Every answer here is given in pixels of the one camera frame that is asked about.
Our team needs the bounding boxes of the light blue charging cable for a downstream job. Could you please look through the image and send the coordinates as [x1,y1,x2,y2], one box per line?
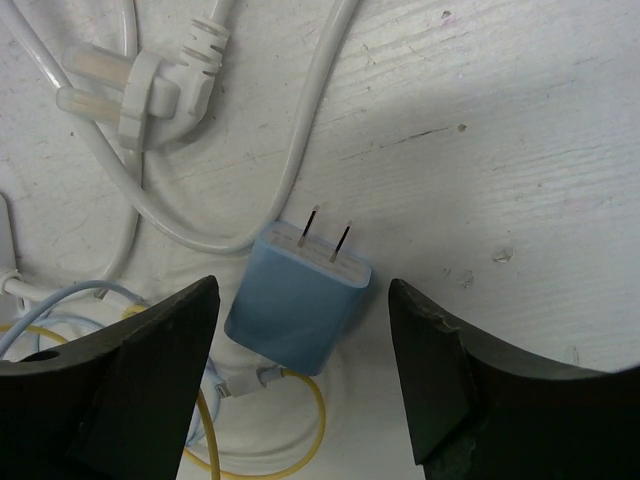
[0,281,286,449]

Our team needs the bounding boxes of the white power strip cord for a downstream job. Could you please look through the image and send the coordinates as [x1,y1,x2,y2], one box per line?
[0,0,361,304]

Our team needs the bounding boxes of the white multicolour power strip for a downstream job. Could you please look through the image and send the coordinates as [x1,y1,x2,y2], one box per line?
[0,195,17,271]

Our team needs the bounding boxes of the blue charger plug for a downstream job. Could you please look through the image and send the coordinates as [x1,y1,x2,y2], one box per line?
[224,207,373,376]

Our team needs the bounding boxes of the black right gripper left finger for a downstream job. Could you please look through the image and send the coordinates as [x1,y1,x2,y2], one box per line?
[1,276,220,479]

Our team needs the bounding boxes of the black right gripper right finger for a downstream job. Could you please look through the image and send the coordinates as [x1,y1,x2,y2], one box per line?
[388,279,639,479]

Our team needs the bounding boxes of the yellow charging cable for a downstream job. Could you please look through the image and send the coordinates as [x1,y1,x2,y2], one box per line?
[0,307,328,480]

